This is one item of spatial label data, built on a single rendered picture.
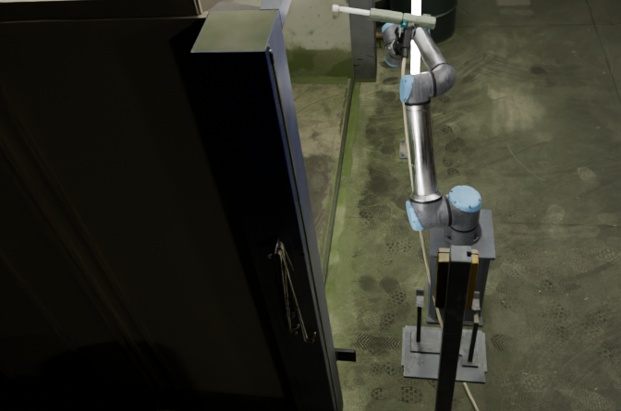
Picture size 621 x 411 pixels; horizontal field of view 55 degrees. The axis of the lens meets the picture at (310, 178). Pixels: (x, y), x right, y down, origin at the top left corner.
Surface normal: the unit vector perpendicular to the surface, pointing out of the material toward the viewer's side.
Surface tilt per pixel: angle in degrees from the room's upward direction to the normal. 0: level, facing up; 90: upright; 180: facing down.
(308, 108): 0
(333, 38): 90
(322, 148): 0
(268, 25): 0
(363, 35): 90
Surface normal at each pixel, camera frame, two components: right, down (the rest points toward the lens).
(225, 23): -0.11, -0.69
